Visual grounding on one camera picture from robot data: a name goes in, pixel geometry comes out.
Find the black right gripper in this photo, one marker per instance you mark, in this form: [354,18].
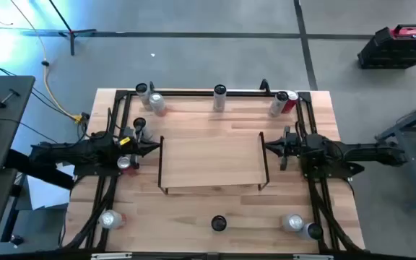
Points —
[294,146]

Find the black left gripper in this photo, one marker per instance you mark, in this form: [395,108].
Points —
[132,148]

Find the tall white can green palms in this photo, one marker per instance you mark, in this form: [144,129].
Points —
[278,103]

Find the tall white can teal palms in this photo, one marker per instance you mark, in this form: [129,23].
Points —
[219,97]

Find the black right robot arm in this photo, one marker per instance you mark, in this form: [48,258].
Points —
[367,153]

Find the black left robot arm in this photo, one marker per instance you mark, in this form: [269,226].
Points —
[78,151]

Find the wooden shelf black metal legs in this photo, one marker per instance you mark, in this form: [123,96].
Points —
[211,159]

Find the red cola can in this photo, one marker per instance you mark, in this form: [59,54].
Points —
[124,162]
[293,99]

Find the white floor sheet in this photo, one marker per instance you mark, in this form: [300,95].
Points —
[45,191]

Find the black desk foot bar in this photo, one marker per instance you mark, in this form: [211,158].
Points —
[38,169]

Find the black crossbeam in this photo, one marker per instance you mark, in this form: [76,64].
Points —
[175,257]

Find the black tripod stand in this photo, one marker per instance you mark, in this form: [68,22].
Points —
[72,43]

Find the black and red tool case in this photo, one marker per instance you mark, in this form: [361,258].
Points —
[392,54]

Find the black caster wheel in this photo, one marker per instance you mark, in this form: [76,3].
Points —
[16,240]

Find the small black bracket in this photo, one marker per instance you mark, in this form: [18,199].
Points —
[152,86]
[264,86]

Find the black aluminium table frame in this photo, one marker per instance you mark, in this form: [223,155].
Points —
[193,93]

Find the silver metal bracket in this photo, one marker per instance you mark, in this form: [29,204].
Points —
[312,257]
[110,256]

